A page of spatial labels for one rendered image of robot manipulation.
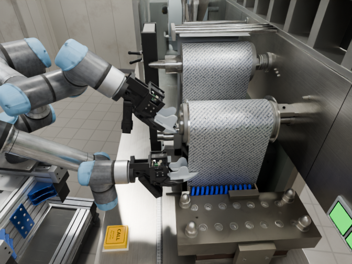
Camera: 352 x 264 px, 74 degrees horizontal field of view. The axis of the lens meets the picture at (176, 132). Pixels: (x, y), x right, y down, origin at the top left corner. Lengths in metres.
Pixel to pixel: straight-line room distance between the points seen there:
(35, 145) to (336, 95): 0.82
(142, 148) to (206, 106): 0.56
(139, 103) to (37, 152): 0.37
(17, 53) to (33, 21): 3.49
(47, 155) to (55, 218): 1.10
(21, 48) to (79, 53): 0.46
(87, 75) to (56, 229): 1.39
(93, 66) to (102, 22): 3.61
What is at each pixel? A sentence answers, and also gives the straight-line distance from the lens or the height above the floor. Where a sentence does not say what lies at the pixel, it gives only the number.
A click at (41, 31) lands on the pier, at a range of 4.48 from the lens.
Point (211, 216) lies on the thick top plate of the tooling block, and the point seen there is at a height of 1.03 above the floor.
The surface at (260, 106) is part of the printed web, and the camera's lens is 0.71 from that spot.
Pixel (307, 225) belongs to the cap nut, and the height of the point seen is 1.06.
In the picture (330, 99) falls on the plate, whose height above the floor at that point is 1.38.
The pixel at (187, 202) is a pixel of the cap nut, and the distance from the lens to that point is 0.74.
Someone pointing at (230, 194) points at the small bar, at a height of 1.05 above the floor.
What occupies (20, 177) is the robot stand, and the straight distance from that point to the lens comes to 1.48.
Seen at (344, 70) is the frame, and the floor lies 1.45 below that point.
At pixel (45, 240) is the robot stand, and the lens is 1.83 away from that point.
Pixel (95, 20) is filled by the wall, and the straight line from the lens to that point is 4.24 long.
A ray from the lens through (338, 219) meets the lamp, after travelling 0.67.
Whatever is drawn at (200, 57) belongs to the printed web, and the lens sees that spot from 0.82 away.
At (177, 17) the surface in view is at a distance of 1.58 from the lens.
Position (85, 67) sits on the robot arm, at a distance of 0.59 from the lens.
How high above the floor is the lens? 1.65
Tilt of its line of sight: 37 degrees down
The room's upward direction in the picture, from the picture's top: straight up
